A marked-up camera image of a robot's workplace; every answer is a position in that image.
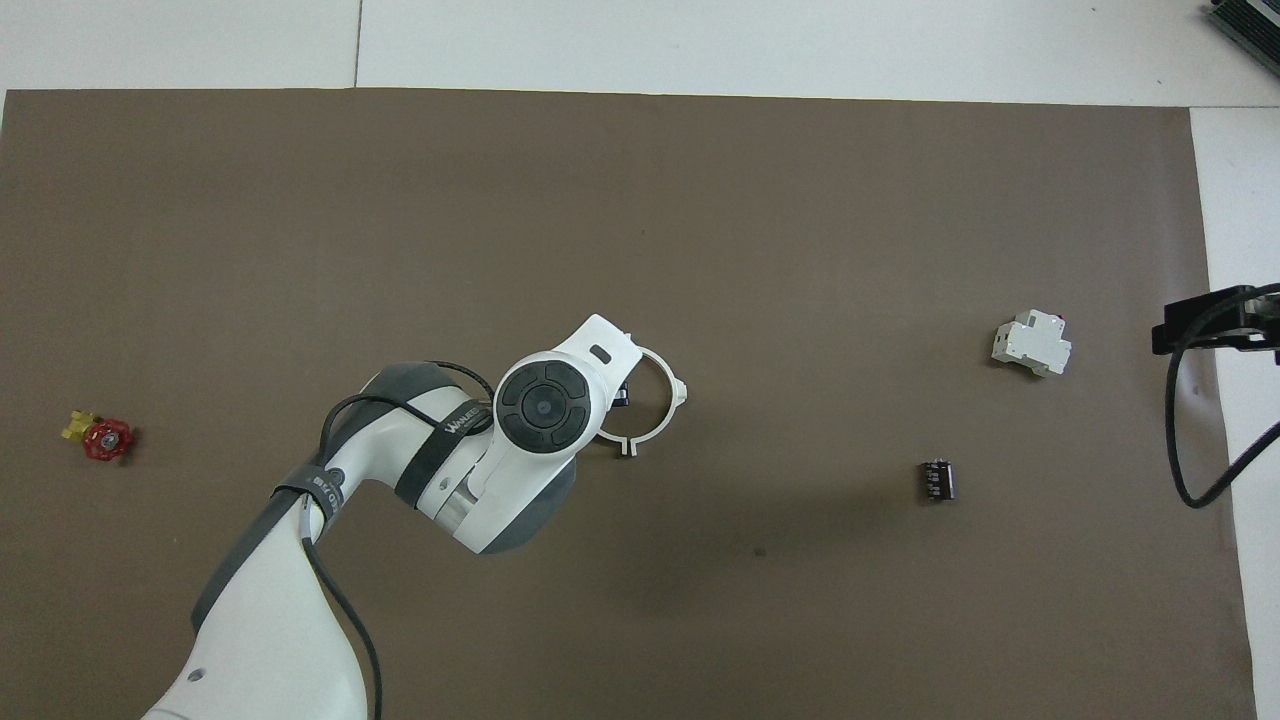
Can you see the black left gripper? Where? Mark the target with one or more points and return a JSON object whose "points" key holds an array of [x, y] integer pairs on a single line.
{"points": [[619, 396]]}

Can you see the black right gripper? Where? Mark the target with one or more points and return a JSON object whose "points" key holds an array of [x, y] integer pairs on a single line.
{"points": [[1250, 318]]}

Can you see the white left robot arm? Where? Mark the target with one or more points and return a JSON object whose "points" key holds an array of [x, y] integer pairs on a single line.
{"points": [[260, 620]]}

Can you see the white circuit breaker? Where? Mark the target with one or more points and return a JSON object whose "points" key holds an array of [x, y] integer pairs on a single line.
{"points": [[1025, 345]]}

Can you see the brown table mat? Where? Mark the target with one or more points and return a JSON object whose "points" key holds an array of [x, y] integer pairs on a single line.
{"points": [[800, 200]]}

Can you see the black cylindrical capacitor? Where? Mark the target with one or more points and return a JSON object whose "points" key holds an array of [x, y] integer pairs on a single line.
{"points": [[937, 481]]}

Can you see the grey ribbed device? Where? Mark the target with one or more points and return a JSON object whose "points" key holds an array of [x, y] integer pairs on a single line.
{"points": [[1250, 20]]}

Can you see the red handwheel yellow valve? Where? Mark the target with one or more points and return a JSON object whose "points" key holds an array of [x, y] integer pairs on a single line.
{"points": [[107, 440]]}

